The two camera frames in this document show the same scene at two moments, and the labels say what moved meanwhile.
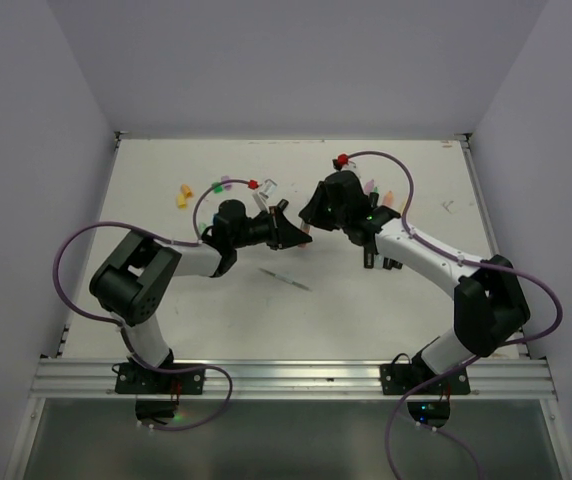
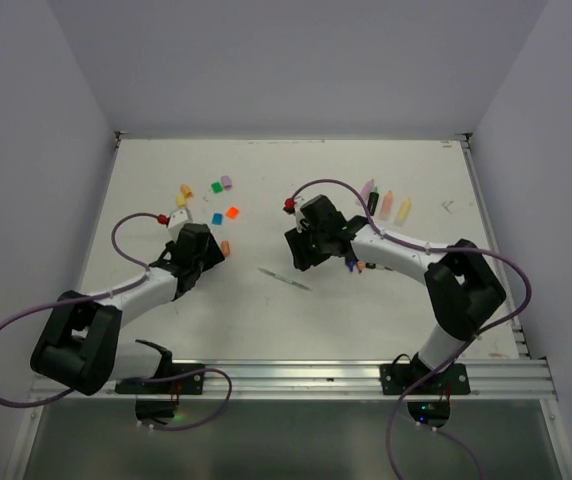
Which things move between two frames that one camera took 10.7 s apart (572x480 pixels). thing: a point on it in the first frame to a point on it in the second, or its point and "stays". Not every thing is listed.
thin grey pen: (287, 280) stays
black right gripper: (312, 211) to (302, 257)
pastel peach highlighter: (389, 198) stays
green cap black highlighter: (374, 196) stays
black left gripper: (283, 234) to (212, 254)
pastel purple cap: (227, 186) stays
